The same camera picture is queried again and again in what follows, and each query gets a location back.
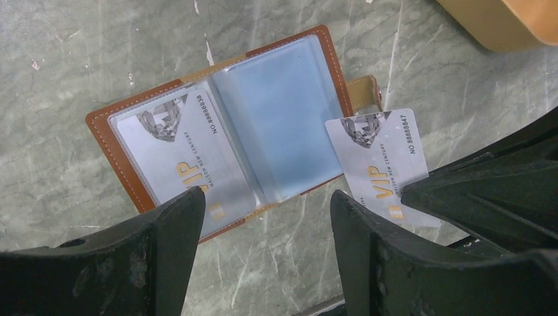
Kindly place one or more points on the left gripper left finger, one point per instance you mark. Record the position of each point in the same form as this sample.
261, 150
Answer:
141, 266

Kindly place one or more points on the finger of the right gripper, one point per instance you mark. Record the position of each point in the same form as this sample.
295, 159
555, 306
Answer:
505, 193

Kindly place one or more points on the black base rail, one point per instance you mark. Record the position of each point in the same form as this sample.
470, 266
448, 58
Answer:
466, 250

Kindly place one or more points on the yellow oval tray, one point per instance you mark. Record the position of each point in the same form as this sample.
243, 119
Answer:
506, 26

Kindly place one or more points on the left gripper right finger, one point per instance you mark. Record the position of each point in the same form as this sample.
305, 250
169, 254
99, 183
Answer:
381, 272

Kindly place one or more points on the silver VIP credit card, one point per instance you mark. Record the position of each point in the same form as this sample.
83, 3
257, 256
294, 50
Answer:
176, 142

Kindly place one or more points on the brown leather card holder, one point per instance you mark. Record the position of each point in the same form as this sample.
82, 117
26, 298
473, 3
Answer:
249, 131

